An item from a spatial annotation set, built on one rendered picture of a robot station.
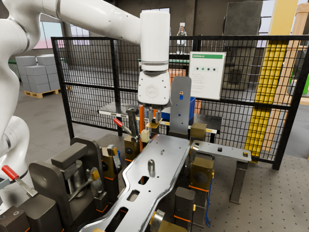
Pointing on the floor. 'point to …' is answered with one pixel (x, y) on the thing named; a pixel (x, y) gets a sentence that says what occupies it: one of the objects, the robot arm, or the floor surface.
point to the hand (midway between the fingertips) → (154, 115)
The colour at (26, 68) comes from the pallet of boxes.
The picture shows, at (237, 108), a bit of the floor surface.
